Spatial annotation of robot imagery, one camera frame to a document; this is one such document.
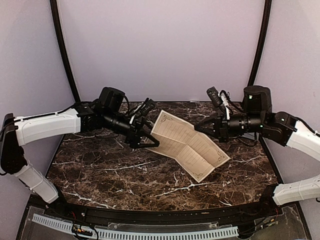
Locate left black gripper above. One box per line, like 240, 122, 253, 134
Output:
103, 109, 160, 149

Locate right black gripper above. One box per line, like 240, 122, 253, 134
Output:
194, 108, 265, 143

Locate beige letter paper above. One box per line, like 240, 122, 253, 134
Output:
148, 110, 231, 183

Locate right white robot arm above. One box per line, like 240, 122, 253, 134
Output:
194, 85, 320, 217

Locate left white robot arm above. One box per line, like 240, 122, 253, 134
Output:
0, 87, 160, 218

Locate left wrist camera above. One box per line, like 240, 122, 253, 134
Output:
128, 98, 156, 123

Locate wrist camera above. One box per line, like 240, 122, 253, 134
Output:
128, 98, 156, 123
206, 86, 233, 120

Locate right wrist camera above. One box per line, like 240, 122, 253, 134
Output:
206, 86, 233, 120

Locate black front rail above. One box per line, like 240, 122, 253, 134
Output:
58, 202, 283, 226

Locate white slotted cable duct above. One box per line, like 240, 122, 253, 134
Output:
32, 213, 239, 240

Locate right black frame post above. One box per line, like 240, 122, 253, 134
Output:
247, 0, 272, 86

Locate black frame post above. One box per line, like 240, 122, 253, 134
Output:
49, 0, 81, 103
247, 0, 272, 86

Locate left black frame post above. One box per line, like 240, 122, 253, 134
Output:
49, 0, 81, 103

